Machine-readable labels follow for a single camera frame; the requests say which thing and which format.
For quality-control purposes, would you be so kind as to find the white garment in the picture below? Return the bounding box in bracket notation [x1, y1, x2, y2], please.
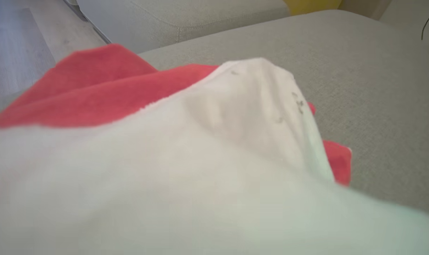
[0, 57, 429, 255]

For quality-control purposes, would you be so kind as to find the red garment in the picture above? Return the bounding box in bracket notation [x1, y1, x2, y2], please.
[0, 43, 352, 187]

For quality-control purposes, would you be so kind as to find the yellow object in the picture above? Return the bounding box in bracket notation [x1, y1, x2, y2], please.
[283, 0, 342, 16]

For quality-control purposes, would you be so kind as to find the grey fabric sofa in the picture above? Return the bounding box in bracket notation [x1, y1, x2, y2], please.
[138, 9, 429, 218]

